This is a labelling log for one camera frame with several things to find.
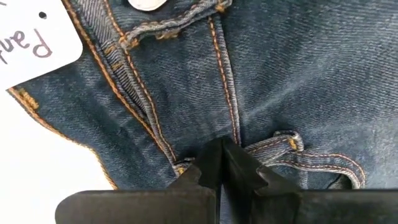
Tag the white paper tag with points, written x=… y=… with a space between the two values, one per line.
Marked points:
x=31 y=40

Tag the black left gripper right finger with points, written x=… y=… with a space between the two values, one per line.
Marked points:
x=242 y=177

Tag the silver metal button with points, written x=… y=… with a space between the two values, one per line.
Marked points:
x=147 y=3

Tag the black garment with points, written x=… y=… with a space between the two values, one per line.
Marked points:
x=295 y=77

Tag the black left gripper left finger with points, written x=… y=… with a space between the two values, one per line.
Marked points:
x=210 y=168

